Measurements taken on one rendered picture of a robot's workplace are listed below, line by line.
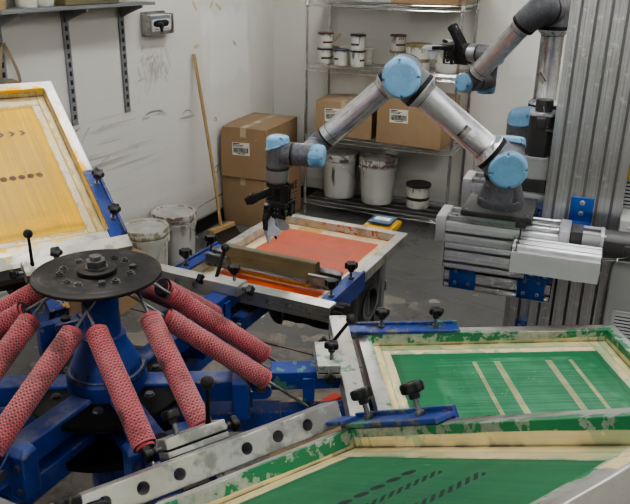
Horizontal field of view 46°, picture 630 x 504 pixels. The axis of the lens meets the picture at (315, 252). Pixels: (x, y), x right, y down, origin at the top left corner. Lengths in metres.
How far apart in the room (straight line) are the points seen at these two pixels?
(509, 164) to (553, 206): 0.42
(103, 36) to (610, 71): 3.16
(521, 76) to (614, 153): 3.35
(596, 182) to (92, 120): 3.13
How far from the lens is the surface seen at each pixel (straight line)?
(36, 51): 4.41
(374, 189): 5.95
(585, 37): 2.53
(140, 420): 1.55
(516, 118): 2.90
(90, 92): 4.72
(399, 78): 2.23
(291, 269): 2.50
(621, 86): 2.54
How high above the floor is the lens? 1.99
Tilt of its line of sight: 22 degrees down
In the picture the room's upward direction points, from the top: 1 degrees clockwise
